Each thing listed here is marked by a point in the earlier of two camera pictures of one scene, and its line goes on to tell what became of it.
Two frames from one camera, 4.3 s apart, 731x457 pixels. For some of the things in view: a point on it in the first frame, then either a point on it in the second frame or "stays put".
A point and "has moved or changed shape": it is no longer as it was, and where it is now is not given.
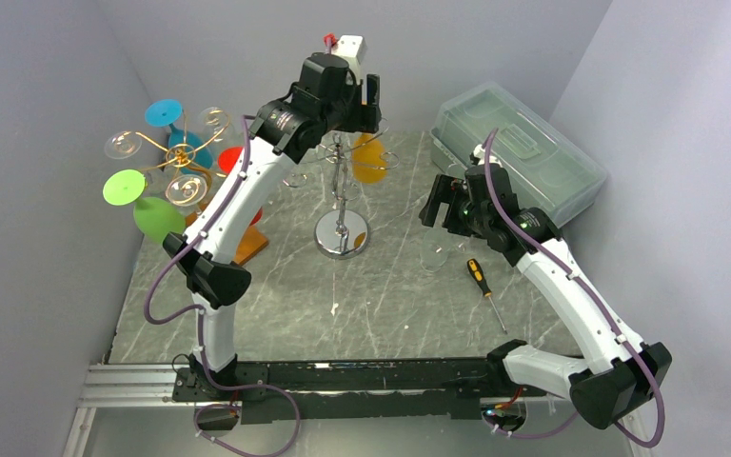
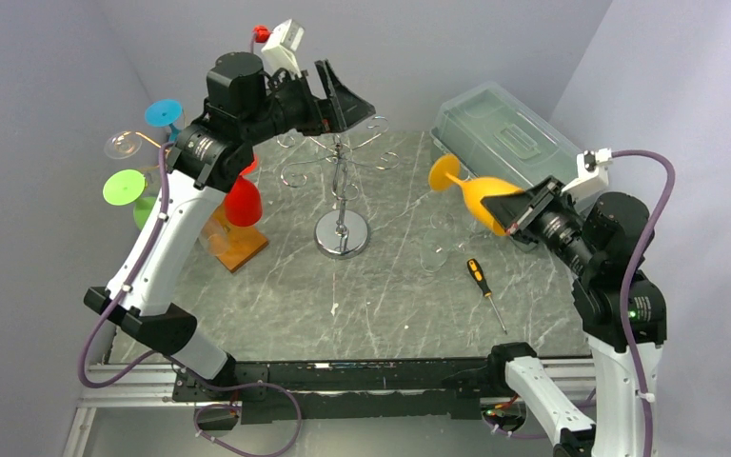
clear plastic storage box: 548,167 stays put
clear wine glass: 434,249 stays put
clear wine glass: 456,170 has moved or changed shape
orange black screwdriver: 476,271 stays put
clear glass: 123,145 stays put
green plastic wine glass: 154,218 stays put
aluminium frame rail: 150,387 stays put
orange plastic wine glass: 368,159 has moved or changed shape
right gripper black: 451,191 → 517,211
